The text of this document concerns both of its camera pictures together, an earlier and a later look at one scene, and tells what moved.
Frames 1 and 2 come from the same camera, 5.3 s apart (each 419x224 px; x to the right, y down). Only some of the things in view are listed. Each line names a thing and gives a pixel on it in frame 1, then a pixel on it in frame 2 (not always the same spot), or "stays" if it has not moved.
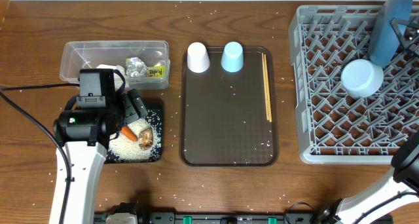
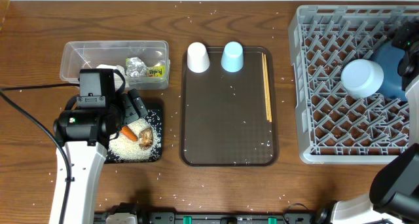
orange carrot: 127,132 stays
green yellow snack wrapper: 158,71 stays
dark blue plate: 383,40 to 387,54
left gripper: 133,112 stays
